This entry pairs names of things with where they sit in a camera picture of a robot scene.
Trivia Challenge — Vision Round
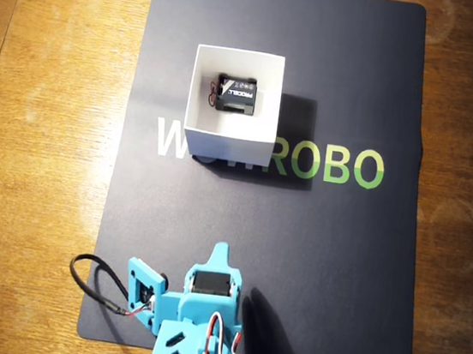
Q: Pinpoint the small black battery pack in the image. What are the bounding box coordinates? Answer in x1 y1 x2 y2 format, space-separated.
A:
204 71 259 117

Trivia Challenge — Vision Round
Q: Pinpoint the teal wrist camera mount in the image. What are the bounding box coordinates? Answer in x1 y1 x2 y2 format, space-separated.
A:
120 255 186 339

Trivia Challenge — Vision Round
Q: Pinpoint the teal gripper body with servo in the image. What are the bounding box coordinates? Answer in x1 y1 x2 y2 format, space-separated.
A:
177 261 248 338

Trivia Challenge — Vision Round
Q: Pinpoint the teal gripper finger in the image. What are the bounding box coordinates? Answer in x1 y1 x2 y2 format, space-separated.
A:
207 240 234 268

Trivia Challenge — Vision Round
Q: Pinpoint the white gripper servo wire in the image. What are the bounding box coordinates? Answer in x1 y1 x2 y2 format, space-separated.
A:
204 311 254 354

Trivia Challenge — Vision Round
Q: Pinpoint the black mat with logo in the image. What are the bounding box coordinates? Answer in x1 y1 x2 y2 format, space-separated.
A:
72 0 458 354

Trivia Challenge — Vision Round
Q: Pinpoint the black camera usb cable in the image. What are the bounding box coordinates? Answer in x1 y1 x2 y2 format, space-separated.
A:
64 251 159 321

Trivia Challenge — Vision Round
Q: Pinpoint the white open cardboard box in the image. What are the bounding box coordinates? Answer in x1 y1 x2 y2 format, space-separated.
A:
179 42 288 168

